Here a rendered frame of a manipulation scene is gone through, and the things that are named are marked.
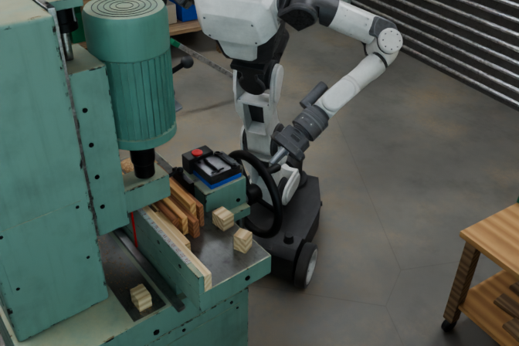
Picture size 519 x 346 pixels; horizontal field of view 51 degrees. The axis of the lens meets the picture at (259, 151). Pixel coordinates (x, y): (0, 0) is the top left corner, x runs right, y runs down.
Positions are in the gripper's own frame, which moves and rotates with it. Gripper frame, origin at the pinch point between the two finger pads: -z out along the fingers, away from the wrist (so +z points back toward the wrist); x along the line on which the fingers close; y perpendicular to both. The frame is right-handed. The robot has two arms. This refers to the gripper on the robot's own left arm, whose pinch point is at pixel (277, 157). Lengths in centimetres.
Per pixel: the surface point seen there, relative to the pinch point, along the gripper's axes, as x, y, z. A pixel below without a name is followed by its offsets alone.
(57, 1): 26, 75, -20
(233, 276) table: -21.3, 24.4, -33.5
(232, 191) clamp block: -1.5, 11.6, -18.0
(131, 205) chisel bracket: 9.1, 27.5, -38.6
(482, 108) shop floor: -9, -213, 164
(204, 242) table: -8.4, 19.4, -32.7
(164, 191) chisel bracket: 7.5, 23.0, -30.5
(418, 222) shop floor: -33, -133, 48
